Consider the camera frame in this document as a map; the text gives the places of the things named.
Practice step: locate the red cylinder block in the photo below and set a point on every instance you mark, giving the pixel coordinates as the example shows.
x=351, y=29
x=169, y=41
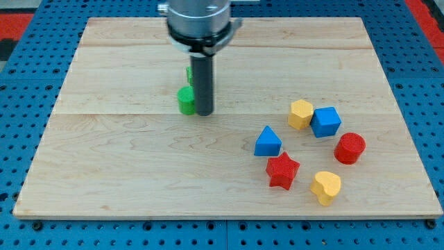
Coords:
x=349, y=148

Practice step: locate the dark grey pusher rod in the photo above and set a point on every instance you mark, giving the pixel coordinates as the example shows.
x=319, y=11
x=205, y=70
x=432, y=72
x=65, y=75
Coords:
x=202, y=74

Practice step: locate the light wooden board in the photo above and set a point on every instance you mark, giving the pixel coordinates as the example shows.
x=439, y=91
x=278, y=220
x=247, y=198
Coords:
x=116, y=146

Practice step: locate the yellow heart block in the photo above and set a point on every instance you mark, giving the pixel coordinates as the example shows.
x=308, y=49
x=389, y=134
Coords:
x=326, y=186

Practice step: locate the red star block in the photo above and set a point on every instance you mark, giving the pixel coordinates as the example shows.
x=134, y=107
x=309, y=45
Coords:
x=282, y=170

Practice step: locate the blue cube block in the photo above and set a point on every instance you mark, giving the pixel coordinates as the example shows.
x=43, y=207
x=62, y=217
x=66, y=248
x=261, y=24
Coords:
x=325, y=122

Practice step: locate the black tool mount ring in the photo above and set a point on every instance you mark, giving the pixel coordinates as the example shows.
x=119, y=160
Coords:
x=204, y=46

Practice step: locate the green cylinder block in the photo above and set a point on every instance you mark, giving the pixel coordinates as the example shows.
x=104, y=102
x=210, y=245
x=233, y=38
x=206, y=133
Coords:
x=185, y=97

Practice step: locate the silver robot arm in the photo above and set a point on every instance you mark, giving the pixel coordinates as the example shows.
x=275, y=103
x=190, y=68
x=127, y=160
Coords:
x=200, y=28

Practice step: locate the yellow hexagon block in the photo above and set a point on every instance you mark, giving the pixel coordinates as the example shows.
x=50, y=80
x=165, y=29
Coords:
x=300, y=114

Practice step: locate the blue triangle block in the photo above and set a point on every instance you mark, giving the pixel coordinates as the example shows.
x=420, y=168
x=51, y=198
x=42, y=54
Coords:
x=268, y=143

